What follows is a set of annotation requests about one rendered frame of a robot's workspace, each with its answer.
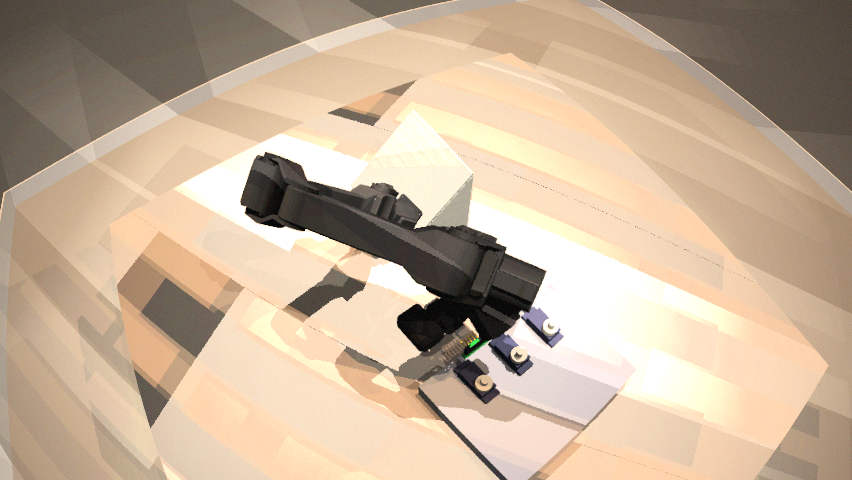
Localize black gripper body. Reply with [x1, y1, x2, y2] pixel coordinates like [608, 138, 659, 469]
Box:
[397, 298, 464, 352]

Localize black pin header strip with green band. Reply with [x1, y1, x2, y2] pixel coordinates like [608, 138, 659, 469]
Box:
[461, 336, 489, 360]

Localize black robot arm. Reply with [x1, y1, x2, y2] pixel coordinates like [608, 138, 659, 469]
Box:
[240, 152, 547, 341]

